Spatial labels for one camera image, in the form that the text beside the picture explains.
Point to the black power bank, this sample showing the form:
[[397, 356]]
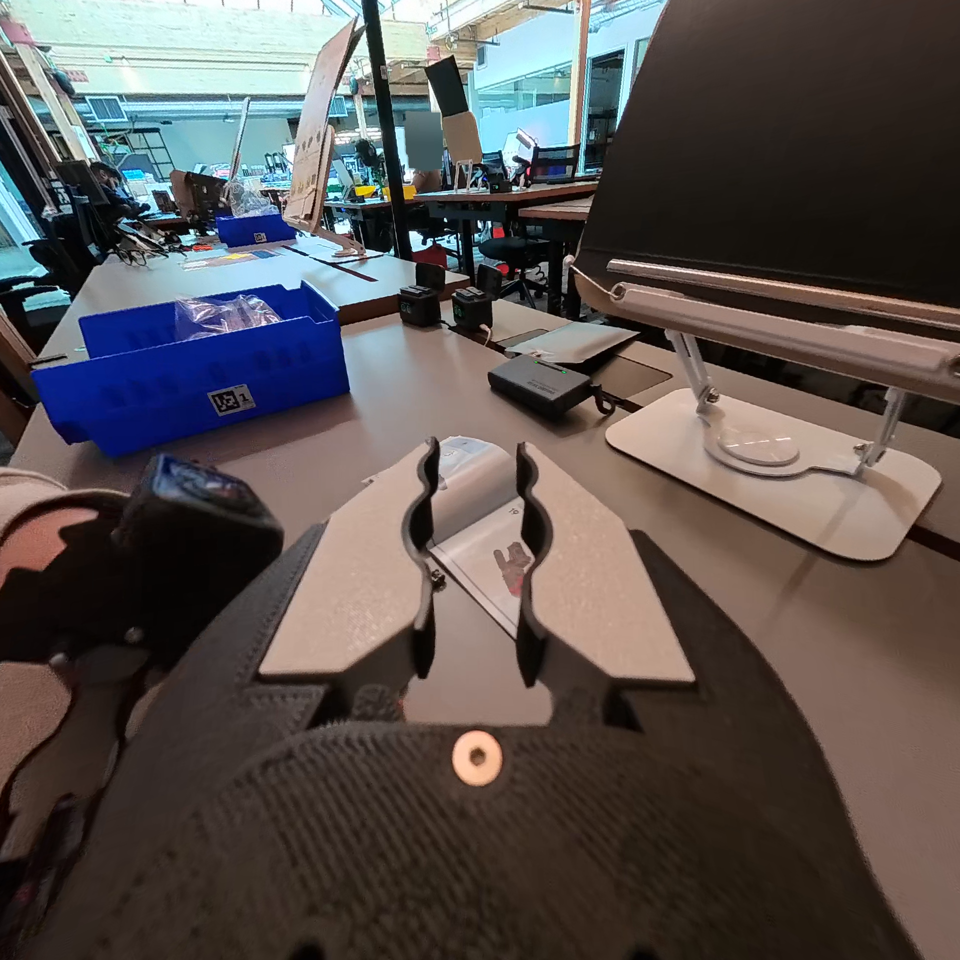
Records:
[[536, 386]]

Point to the black board on stand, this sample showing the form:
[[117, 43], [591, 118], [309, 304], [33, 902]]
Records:
[[787, 150]]

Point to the thin wooden stand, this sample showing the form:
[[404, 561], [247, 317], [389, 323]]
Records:
[[238, 150]]

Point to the wooden top desk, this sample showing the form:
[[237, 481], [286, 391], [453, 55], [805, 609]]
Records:
[[510, 193]]

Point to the black mesh chair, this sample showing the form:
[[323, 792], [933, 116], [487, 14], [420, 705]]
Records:
[[555, 163]]

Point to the small blue plastic bin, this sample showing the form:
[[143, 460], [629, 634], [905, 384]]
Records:
[[240, 231]]

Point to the wooden book stand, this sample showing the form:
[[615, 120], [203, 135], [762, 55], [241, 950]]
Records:
[[315, 150]]

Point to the brown cardboard box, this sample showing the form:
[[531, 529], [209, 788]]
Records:
[[196, 193]]

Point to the person's left hand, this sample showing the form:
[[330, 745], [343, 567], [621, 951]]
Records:
[[30, 555]]

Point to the white metal tablet stand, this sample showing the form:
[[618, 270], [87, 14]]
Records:
[[675, 442]]

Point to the black armrest office chair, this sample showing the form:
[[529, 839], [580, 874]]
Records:
[[37, 277]]

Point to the black office chair red accent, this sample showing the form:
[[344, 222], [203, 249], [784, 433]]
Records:
[[510, 251]]

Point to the silver foil pouch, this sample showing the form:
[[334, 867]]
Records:
[[577, 341]]

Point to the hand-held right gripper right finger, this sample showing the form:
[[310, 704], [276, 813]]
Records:
[[600, 592]]

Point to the black battery charger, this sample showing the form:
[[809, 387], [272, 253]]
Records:
[[472, 307], [420, 304]]

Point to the black vertical pole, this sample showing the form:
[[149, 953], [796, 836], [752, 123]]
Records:
[[386, 150]]

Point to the clear plastic bag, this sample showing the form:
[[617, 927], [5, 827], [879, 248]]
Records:
[[225, 311], [251, 201]]

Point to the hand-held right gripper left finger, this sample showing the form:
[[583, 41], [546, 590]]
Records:
[[352, 585]]

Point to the lego instruction booklet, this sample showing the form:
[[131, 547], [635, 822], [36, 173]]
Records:
[[480, 487]]

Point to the large blue plastic bin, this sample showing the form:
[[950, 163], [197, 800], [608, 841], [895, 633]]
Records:
[[150, 375]]

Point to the yellow bin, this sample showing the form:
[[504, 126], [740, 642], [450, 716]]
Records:
[[364, 193]]

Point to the black and beige panel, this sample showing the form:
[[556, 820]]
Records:
[[450, 90]]

